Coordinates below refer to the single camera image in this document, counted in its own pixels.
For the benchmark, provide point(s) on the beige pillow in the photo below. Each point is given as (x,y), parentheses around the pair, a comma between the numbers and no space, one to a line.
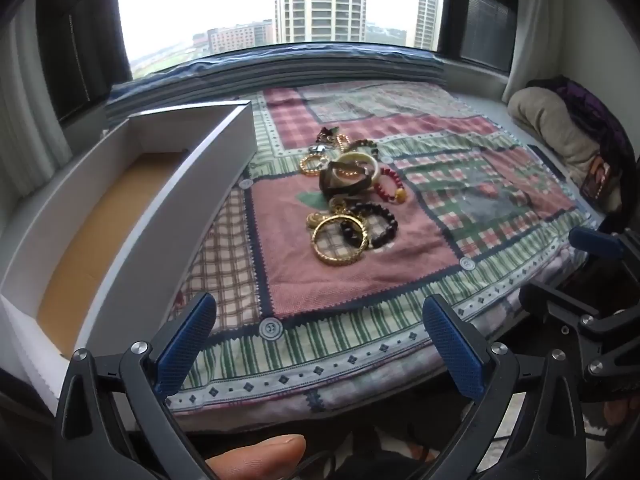
(550,120)

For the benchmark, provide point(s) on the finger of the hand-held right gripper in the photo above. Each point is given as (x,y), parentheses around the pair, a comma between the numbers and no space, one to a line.
(595,243)
(550,302)

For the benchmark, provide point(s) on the silver pendant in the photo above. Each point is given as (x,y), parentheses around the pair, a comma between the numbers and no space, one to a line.
(317,149)

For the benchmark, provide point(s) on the long white cardboard box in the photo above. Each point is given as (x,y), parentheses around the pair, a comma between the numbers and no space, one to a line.
(100,240)

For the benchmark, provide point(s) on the window with city view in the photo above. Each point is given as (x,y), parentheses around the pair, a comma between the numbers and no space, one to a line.
(200,5)

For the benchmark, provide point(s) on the cream bangle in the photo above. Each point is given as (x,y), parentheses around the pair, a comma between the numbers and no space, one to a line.
(373,163)

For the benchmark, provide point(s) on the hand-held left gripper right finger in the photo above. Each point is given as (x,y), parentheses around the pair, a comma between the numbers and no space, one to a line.
(452,355)

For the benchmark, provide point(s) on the person's right hand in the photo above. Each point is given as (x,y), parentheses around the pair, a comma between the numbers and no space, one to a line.
(617,412)

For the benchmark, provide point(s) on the small red gold packet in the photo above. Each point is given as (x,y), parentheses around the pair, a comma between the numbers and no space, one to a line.
(595,176)

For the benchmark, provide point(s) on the small gold earring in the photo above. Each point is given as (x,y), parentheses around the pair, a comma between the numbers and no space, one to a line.
(315,220)

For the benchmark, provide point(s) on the stack of folded blue-grey mats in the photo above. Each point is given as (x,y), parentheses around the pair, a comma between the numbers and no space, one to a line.
(275,72)

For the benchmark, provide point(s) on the plaid patchwork blanket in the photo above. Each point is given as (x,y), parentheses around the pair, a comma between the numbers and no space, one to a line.
(400,260)

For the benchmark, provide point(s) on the gold bangle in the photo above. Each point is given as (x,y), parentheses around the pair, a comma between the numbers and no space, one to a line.
(320,246)

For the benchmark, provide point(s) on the beige and purple cushion pile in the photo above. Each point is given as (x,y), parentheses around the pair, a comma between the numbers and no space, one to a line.
(600,110)

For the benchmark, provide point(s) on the person's left hand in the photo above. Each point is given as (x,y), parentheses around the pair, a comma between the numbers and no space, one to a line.
(260,455)

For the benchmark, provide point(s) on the brown wooden bangle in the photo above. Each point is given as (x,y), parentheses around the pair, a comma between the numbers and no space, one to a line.
(330,181)

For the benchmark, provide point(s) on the dark side window panel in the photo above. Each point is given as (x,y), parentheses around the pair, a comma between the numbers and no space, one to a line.
(80,35)
(487,15)

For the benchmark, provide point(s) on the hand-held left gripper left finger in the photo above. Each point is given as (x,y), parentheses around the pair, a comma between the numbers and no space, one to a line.
(185,345)

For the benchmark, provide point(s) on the white sheer curtain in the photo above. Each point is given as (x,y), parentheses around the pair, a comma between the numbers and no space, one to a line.
(535,20)
(30,110)

